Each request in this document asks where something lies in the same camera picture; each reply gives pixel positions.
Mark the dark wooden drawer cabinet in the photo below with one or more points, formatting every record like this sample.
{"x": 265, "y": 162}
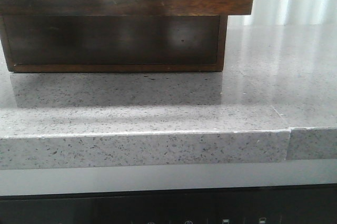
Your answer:
{"x": 222, "y": 45}

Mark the lower wooden drawer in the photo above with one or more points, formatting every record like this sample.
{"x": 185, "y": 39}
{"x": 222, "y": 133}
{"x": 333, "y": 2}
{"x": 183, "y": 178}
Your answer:
{"x": 113, "y": 40}

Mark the black appliance control panel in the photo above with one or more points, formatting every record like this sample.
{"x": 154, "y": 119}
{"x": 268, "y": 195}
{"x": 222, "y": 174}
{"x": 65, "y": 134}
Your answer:
{"x": 280, "y": 204}

